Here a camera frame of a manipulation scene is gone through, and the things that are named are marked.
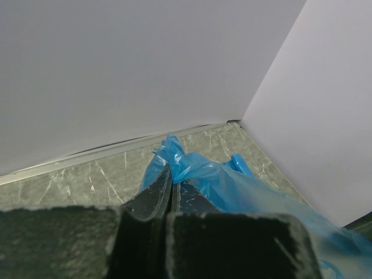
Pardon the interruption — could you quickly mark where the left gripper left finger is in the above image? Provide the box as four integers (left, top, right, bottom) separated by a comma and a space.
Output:
1, 166, 172, 278

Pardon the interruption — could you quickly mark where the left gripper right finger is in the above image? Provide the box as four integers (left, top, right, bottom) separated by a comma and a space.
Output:
165, 182, 321, 278

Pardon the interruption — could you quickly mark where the blue trash bag roll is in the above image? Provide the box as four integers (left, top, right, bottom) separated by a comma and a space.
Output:
223, 153, 254, 177

